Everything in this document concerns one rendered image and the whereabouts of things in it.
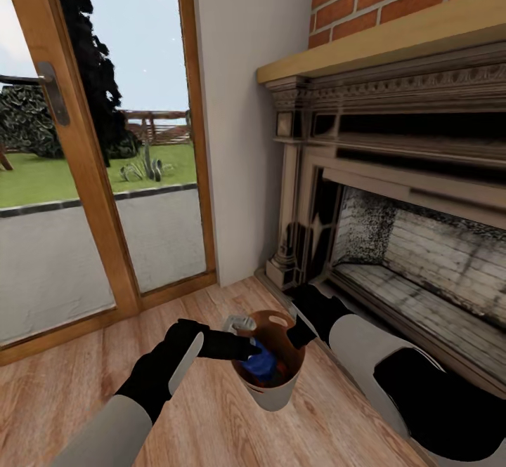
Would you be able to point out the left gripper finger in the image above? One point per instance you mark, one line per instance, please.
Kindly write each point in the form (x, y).
(253, 350)

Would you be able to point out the trash can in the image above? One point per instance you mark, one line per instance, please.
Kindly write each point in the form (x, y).
(273, 337)

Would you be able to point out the countertop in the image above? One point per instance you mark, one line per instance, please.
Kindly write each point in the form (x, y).
(449, 25)

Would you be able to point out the door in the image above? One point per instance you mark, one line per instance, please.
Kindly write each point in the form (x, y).
(104, 190)

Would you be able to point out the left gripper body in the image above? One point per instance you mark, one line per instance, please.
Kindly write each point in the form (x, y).
(232, 347)

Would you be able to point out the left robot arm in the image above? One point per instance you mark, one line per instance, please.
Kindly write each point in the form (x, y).
(116, 434)

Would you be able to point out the wood fireplace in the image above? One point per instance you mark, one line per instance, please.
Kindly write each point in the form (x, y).
(393, 199)

